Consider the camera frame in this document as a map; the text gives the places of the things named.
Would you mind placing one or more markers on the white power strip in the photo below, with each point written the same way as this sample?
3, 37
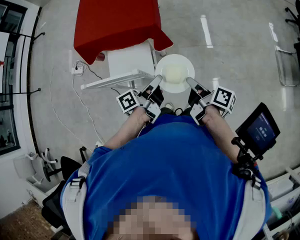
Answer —
77, 70

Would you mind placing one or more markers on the white storage shelf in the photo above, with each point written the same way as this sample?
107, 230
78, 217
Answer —
277, 189

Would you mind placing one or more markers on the person's blue shirt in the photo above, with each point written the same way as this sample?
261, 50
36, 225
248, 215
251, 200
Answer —
165, 164

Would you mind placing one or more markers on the red tablecloth table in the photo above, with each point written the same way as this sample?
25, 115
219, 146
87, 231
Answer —
115, 16

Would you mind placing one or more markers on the dark framed window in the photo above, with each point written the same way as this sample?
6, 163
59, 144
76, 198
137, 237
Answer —
2, 129

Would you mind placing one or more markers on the white round plate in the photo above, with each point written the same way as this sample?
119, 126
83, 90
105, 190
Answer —
175, 59

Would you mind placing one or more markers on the person's left hand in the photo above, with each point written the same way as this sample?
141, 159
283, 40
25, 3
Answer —
148, 92

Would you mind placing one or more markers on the person's right hand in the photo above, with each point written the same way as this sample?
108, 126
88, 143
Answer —
199, 92

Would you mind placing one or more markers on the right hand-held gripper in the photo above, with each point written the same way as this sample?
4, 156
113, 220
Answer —
222, 96

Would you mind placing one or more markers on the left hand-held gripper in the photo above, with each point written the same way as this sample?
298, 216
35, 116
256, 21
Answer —
127, 101

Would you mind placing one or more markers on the person's chin and neck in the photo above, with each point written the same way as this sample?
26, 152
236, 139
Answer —
152, 219

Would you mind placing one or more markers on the whiteboard with black stand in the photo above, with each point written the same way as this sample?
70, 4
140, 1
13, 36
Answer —
0, 59

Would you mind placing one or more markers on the white chair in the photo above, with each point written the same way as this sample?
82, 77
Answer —
46, 159

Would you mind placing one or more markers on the white low cabinet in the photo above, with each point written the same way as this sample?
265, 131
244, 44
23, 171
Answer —
22, 169

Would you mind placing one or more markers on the person's left shoe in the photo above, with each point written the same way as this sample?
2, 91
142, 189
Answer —
169, 106

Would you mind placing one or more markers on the white side cabinet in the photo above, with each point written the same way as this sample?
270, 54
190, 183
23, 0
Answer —
130, 59

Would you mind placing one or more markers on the person's right forearm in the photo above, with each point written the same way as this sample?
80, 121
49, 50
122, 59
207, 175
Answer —
220, 131

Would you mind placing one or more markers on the black monitor screen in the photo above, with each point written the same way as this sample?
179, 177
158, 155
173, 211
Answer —
260, 131

